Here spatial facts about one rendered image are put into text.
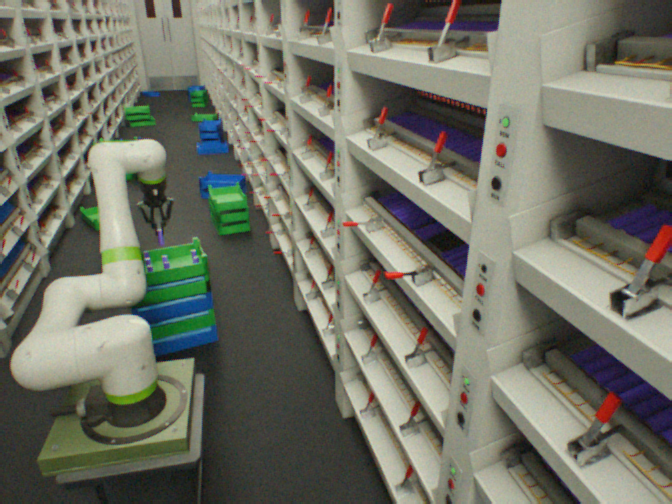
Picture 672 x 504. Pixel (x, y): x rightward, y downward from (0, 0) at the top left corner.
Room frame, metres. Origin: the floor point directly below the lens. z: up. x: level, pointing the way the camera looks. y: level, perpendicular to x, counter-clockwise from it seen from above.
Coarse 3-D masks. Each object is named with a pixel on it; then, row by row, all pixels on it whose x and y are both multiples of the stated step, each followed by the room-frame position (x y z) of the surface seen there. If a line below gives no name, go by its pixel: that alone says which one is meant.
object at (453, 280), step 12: (372, 204) 1.16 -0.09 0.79; (384, 216) 1.08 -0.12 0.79; (396, 228) 1.00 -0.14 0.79; (408, 240) 0.94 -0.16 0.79; (420, 252) 0.88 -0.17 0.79; (432, 264) 0.83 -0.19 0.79; (444, 264) 0.82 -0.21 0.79; (444, 276) 0.79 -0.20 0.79; (456, 276) 0.77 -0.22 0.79; (456, 288) 0.74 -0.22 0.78
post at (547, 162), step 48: (528, 0) 0.59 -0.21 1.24; (576, 0) 0.55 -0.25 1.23; (624, 0) 0.57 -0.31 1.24; (528, 48) 0.58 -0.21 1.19; (528, 96) 0.56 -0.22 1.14; (528, 144) 0.55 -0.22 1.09; (576, 144) 0.57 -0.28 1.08; (480, 192) 0.63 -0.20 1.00; (528, 192) 0.55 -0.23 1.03; (480, 240) 0.61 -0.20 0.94; (480, 336) 0.58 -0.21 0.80; (480, 384) 0.56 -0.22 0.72; (480, 432) 0.55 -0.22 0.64
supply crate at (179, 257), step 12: (156, 252) 1.77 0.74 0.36; (168, 252) 1.79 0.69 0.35; (180, 252) 1.81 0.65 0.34; (144, 264) 1.73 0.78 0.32; (156, 264) 1.73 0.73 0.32; (180, 264) 1.73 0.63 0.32; (192, 264) 1.64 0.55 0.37; (204, 264) 1.65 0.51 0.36; (156, 276) 1.58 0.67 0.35; (168, 276) 1.60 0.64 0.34; (180, 276) 1.61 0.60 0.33; (192, 276) 1.63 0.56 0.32
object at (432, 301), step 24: (360, 192) 1.23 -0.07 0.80; (384, 192) 1.25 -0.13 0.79; (360, 216) 1.16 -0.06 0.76; (384, 240) 1.01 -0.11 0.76; (384, 264) 0.96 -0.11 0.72; (408, 264) 0.88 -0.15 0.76; (408, 288) 0.83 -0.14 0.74; (432, 288) 0.78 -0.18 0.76; (432, 312) 0.72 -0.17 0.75; (456, 312) 0.64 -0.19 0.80; (456, 336) 0.64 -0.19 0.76
